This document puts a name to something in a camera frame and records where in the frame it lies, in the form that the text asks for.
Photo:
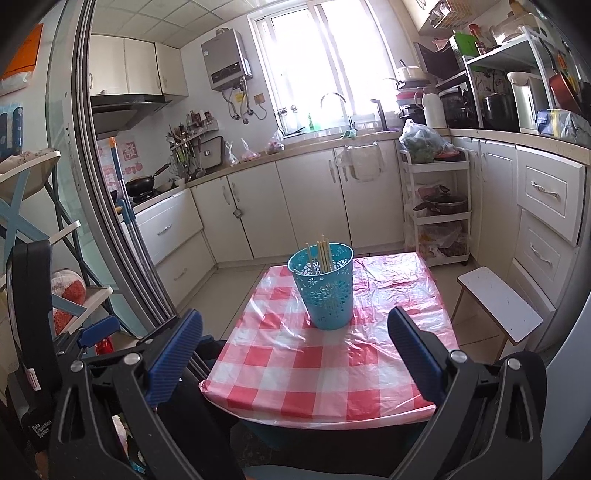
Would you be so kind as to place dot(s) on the black slim faucet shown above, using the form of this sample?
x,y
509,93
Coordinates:
x,y
382,113

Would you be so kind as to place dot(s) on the red paper wall decorations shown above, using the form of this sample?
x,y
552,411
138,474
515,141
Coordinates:
x,y
129,150

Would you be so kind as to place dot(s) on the black microwave oven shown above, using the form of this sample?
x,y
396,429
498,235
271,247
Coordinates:
x,y
438,60

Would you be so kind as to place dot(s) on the pink filled plastic bag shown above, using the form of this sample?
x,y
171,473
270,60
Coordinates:
x,y
276,145

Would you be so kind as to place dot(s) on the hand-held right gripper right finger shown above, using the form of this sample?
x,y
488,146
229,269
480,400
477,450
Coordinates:
x,y
415,355

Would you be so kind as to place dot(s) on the white wall cabinets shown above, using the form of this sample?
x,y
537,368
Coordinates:
x,y
138,64

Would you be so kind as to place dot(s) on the blue white package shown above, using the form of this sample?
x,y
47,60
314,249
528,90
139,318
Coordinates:
x,y
568,129

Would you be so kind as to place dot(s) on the range hood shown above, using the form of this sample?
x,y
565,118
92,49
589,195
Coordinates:
x,y
124,108

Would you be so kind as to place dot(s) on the bundle of wooden chopsticks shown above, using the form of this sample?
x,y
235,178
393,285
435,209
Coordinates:
x,y
323,254

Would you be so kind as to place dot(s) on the lidded dark pot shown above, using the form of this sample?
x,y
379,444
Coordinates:
x,y
443,203

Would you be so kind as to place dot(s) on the white rolling cart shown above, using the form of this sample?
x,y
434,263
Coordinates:
x,y
436,217

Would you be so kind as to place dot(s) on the white saucepan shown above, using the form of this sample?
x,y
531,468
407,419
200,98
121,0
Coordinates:
x,y
408,73

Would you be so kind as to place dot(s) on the grey gas water heater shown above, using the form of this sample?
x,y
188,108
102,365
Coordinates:
x,y
226,60

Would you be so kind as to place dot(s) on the small clear plastic bag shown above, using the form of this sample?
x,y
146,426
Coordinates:
x,y
249,154
231,157

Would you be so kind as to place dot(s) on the white cabinet with panelled drawers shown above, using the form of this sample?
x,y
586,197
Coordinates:
x,y
545,194

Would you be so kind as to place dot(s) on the chrome gooseneck faucet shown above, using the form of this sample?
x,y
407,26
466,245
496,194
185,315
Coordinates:
x,y
333,95

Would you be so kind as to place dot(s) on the floral cushion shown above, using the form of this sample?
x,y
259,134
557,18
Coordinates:
x,y
27,158

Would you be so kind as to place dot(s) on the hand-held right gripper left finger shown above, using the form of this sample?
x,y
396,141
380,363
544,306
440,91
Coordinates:
x,y
178,355

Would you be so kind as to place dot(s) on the orange-tipped mop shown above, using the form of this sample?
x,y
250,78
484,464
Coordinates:
x,y
123,184

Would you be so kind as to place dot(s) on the white cabinet with two drawers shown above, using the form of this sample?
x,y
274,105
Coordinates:
x,y
171,235

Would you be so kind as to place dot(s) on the white door cabinet row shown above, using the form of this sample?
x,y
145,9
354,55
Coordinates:
x,y
300,203

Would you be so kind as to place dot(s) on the sliding door frame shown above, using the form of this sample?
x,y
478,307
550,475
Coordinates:
x,y
92,184

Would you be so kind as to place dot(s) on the teal perforated plastic basket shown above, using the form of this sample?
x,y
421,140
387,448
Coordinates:
x,y
323,295

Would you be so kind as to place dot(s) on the white electric water boiler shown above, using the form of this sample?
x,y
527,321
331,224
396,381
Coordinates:
x,y
526,104

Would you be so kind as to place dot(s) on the bag of green vegetables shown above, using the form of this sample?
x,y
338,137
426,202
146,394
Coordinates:
x,y
422,143

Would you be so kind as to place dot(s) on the red frying pan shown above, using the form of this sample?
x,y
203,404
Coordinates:
x,y
563,90

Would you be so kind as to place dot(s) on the red white checkered tablecloth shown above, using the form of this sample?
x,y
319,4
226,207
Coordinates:
x,y
323,369

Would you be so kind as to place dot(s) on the green box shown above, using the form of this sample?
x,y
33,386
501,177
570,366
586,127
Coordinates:
x,y
466,45

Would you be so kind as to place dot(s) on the white door-hung bin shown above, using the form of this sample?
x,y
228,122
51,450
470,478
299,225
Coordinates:
x,y
362,164

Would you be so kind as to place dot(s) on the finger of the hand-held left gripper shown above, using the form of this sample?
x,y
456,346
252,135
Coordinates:
x,y
138,347
99,330

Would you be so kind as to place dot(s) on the white shelf rack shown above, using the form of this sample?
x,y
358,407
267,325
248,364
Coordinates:
x,y
503,53

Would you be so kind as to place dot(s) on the red white plush toy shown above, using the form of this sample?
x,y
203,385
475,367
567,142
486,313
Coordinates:
x,y
69,290

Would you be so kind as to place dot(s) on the blue folding rack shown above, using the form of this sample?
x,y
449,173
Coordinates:
x,y
16,203

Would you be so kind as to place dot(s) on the kitchen window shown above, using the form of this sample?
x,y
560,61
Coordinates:
x,y
323,64

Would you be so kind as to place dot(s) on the white thermos jug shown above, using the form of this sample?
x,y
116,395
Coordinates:
x,y
434,110

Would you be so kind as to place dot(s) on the wall utensil rack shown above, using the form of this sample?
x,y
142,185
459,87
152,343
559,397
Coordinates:
x,y
184,143

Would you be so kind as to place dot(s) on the white stool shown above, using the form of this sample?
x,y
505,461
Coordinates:
x,y
501,300

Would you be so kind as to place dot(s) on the black wok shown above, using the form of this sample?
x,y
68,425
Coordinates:
x,y
138,184

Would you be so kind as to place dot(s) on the orange paper bag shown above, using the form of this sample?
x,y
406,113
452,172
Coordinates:
x,y
23,60

